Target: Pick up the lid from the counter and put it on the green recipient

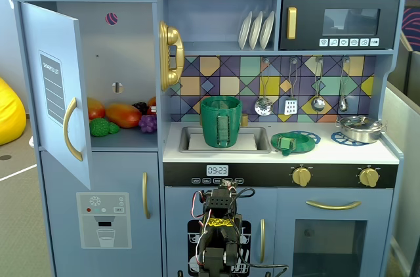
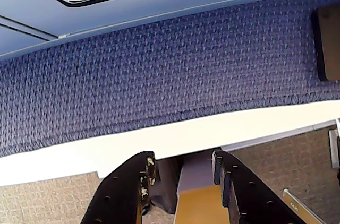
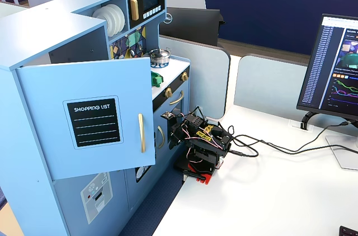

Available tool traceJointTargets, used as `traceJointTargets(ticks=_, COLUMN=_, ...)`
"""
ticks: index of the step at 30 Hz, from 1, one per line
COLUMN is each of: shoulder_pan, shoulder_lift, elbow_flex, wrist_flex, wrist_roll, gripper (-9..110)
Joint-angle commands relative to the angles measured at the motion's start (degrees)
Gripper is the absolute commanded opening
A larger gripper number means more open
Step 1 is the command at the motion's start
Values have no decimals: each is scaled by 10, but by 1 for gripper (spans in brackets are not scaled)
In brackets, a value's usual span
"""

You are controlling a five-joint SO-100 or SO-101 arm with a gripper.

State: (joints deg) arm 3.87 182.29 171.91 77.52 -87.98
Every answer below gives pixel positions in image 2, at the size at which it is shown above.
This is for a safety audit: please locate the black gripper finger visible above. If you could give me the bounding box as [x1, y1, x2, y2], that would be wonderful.
[79, 151, 160, 224]
[211, 151, 302, 224]

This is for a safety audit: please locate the brown board with black edge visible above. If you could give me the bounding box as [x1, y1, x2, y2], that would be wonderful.
[310, 5, 340, 82]

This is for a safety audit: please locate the blue toy kitchen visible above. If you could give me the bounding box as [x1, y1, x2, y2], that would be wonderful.
[0, 0, 340, 59]

